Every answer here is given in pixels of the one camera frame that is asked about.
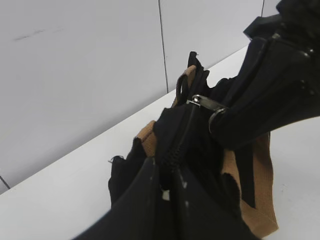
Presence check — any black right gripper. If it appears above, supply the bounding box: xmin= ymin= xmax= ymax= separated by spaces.
xmin=243 ymin=0 xmax=320 ymax=58

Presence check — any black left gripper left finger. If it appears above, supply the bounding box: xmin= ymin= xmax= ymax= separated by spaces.
xmin=77 ymin=157 xmax=179 ymax=240

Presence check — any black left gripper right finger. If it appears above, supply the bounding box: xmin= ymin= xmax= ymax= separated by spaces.
xmin=172 ymin=169 xmax=253 ymax=240

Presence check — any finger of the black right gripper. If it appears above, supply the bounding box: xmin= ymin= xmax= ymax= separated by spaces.
xmin=217 ymin=37 xmax=304 ymax=150
xmin=224 ymin=37 xmax=320 ymax=150

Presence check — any black bag with tan handles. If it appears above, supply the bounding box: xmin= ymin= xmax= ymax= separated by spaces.
xmin=108 ymin=52 xmax=278 ymax=240

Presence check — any silver zipper pull ring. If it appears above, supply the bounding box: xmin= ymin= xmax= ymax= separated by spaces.
xmin=186 ymin=94 xmax=230 ymax=136

